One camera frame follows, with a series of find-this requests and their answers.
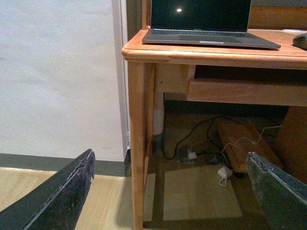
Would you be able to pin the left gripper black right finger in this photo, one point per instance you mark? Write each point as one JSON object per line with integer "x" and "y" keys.
{"x": 282, "y": 197}

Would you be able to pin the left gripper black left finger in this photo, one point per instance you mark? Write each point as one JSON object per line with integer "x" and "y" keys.
{"x": 57, "y": 203}

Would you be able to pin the wooden keyboard tray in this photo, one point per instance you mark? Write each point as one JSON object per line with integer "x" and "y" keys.
{"x": 239, "y": 85}

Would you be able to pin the dark grey computer mouse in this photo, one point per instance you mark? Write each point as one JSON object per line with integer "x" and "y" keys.
{"x": 300, "y": 41}

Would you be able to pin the white power adapter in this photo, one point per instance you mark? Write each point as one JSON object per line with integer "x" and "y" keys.
{"x": 225, "y": 173}

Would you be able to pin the wooden rolling stand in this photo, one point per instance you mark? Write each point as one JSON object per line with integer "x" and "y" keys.
{"x": 240, "y": 139}

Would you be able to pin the power strip on floor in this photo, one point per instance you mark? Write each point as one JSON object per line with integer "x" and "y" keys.
{"x": 202, "y": 155}

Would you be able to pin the wooden desk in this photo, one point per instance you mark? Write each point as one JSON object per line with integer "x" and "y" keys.
{"x": 161, "y": 68}

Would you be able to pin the grey laptop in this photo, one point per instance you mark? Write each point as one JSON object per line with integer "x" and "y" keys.
{"x": 203, "y": 23}

